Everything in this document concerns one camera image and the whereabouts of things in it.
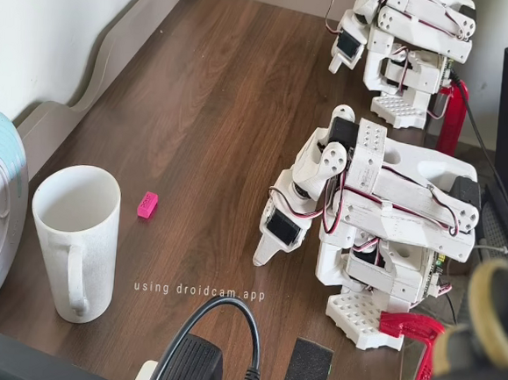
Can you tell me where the small pink block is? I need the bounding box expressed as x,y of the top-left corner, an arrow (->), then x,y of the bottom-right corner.
136,190 -> 161,219

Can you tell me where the black foam block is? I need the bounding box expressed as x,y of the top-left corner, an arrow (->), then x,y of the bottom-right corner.
280,335 -> 335,380

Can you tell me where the red table clamp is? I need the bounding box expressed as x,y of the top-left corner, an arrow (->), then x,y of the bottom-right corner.
433,77 -> 471,154
374,310 -> 447,380

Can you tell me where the black power adapter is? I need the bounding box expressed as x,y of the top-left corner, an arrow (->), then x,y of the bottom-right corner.
157,332 -> 226,380

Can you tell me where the tall white mug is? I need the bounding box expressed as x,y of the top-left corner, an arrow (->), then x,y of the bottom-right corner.
22,161 -> 125,326

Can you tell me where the black mesh panel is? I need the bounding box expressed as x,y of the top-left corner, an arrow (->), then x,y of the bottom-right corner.
476,198 -> 508,263

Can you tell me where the blurred black yellow object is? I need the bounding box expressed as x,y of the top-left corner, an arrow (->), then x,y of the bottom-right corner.
397,219 -> 508,380

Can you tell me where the flat black box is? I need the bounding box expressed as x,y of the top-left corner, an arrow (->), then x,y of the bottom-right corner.
0,328 -> 136,380

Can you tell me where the thick black power cable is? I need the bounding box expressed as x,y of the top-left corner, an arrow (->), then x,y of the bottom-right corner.
168,292 -> 268,380

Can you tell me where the thin black cable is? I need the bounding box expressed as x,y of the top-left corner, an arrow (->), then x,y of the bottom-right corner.
438,68 -> 508,206

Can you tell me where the thin white cable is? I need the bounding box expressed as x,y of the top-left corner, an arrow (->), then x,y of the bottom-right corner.
473,242 -> 508,255

